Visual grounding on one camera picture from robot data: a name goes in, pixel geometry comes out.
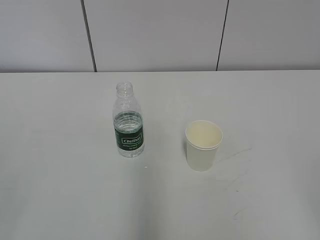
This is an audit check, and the white paper cup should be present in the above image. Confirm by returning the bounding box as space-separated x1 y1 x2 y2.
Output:
185 120 223 172

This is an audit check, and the clear green-label water bottle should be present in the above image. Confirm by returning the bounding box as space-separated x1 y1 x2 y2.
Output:
112 82 145 158

